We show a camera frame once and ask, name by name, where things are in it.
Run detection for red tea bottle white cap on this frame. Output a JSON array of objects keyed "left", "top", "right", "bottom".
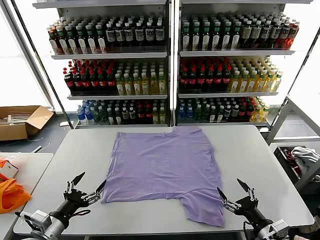
[
  {"left": 48, "top": 24, "right": 59, "bottom": 55},
  {"left": 287, "top": 21, "right": 300, "bottom": 50}
]

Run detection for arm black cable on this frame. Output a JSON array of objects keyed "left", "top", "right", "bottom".
[
  {"left": 242, "top": 220, "right": 253, "bottom": 240},
  {"left": 72, "top": 209, "right": 91, "bottom": 218}
]

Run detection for cola bottle red cap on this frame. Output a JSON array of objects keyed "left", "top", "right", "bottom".
[
  {"left": 222, "top": 66, "right": 232, "bottom": 92},
  {"left": 89, "top": 69, "right": 100, "bottom": 92},
  {"left": 196, "top": 67, "right": 207, "bottom": 92},
  {"left": 179, "top": 67, "right": 189, "bottom": 92},
  {"left": 188, "top": 67, "right": 198, "bottom": 92},
  {"left": 106, "top": 69, "right": 117, "bottom": 92},
  {"left": 80, "top": 69, "right": 91, "bottom": 92},
  {"left": 98, "top": 69, "right": 108, "bottom": 92},
  {"left": 63, "top": 71, "right": 75, "bottom": 93},
  {"left": 72, "top": 69, "right": 82, "bottom": 92},
  {"left": 205, "top": 66, "right": 215, "bottom": 92},
  {"left": 214, "top": 66, "right": 224, "bottom": 92}
]

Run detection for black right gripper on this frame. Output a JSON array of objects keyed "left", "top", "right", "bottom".
[{"left": 216, "top": 177, "right": 273, "bottom": 232}]

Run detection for purple t-shirt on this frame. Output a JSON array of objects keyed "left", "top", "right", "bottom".
[{"left": 100, "top": 126, "right": 226, "bottom": 228}]

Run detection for yellow juice bottle white cap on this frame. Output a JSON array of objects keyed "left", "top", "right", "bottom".
[
  {"left": 132, "top": 72, "right": 142, "bottom": 96},
  {"left": 158, "top": 71, "right": 167, "bottom": 95},
  {"left": 256, "top": 70, "right": 268, "bottom": 93},
  {"left": 264, "top": 70, "right": 276, "bottom": 93},
  {"left": 273, "top": 71, "right": 284, "bottom": 93},
  {"left": 149, "top": 71, "right": 159, "bottom": 95},
  {"left": 141, "top": 72, "right": 150, "bottom": 96},
  {"left": 123, "top": 73, "right": 133, "bottom": 96},
  {"left": 115, "top": 73, "right": 125, "bottom": 96},
  {"left": 228, "top": 70, "right": 241, "bottom": 94},
  {"left": 238, "top": 70, "right": 250, "bottom": 94},
  {"left": 247, "top": 70, "right": 259, "bottom": 94}
]

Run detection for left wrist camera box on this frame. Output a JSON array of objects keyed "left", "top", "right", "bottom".
[{"left": 19, "top": 209, "right": 52, "bottom": 231}]

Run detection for grey metal shelf rack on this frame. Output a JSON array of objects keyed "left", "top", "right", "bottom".
[
  {"left": 32, "top": 0, "right": 173, "bottom": 130},
  {"left": 174, "top": 0, "right": 315, "bottom": 128}
]

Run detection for dark bottle black white label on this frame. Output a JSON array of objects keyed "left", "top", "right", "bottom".
[
  {"left": 105, "top": 23, "right": 117, "bottom": 49},
  {"left": 124, "top": 22, "right": 134, "bottom": 48},
  {"left": 155, "top": 21, "right": 165, "bottom": 48},
  {"left": 145, "top": 21, "right": 156, "bottom": 48},
  {"left": 115, "top": 22, "right": 126, "bottom": 48},
  {"left": 134, "top": 22, "right": 145, "bottom": 48}
]

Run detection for white crumpled garment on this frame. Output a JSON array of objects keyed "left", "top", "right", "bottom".
[{"left": 291, "top": 146, "right": 320, "bottom": 176}]

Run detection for white and orange carton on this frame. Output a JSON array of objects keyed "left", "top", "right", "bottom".
[{"left": 0, "top": 159, "right": 20, "bottom": 180}]

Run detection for open cardboard box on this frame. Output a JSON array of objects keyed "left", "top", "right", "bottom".
[{"left": 0, "top": 105, "right": 55, "bottom": 142}]

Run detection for white sticks in carton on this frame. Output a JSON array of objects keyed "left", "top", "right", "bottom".
[{"left": 0, "top": 111, "right": 33, "bottom": 126}]

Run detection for dark bottle beige label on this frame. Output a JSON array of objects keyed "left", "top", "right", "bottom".
[
  {"left": 241, "top": 20, "right": 253, "bottom": 49},
  {"left": 251, "top": 20, "right": 262, "bottom": 49}
]

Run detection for blue label water bottle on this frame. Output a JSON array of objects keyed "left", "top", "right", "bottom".
[
  {"left": 177, "top": 106, "right": 187, "bottom": 124},
  {"left": 76, "top": 104, "right": 87, "bottom": 126},
  {"left": 186, "top": 106, "right": 195, "bottom": 124},
  {"left": 85, "top": 107, "right": 96, "bottom": 126}
]

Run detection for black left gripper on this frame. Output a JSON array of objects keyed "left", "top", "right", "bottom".
[{"left": 49, "top": 171, "right": 108, "bottom": 224}]

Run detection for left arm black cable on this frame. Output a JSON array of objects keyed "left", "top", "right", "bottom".
[{"left": 72, "top": 209, "right": 91, "bottom": 218}]

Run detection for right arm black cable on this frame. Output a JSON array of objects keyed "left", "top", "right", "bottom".
[{"left": 242, "top": 220, "right": 253, "bottom": 240}]

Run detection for black storage bin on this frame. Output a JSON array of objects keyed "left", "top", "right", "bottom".
[{"left": 273, "top": 145, "right": 320, "bottom": 192}]

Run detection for small cola bottle red label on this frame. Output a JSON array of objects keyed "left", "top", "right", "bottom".
[
  {"left": 145, "top": 104, "right": 154, "bottom": 125},
  {"left": 137, "top": 104, "right": 146, "bottom": 125}
]

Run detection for dark slanted frame post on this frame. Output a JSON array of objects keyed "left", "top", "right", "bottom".
[{"left": 9, "top": 0, "right": 75, "bottom": 130}]

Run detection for orange fabric bag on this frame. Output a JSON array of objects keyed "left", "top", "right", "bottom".
[{"left": 0, "top": 172, "right": 33, "bottom": 215}]

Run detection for red crumpled garment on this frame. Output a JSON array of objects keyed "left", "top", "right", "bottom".
[{"left": 283, "top": 148, "right": 301, "bottom": 178}]

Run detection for dark bottle green band label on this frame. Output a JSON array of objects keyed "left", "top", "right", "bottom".
[
  {"left": 201, "top": 21, "right": 212, "bottom": 52},
  {"left": 65, "top": 24, "right": 78, "bottom": 55},
  {"left": 56, "top": 25, "right": 68, "bottom": 55},
  {"left": 191, "top": 21, "right": 202, "bottom": 52},
  {"left": 75, "top": 24, "right": 88, "bottom": 54},
  {"left": 221, "top": 21, "right": 232, "bottom": 52},
  {"left": 95, "top": 23, "right": 107, "bottom": 54},
  {"left": 85, "top": 24, "right": 98, "bottom": 54},
  {"left": 211, "top": 21, "right": 222, "bottom": 52},
  {"left": 181, "top": 21, "right": 192, "bottom": 52},
  {"left": 231, "top": 21, "right": 241, "bottom": 51}
]

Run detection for dark bottle grey label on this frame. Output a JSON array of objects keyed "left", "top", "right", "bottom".
[
  {"left": 260, "top": 20, "right": 272, "bottom": 49},
  {"left": 279, "top": 21, "right": 291, "bottom": 49},
  {"left": 270, "top": 20, "right": 282, "bottom": 49}
]

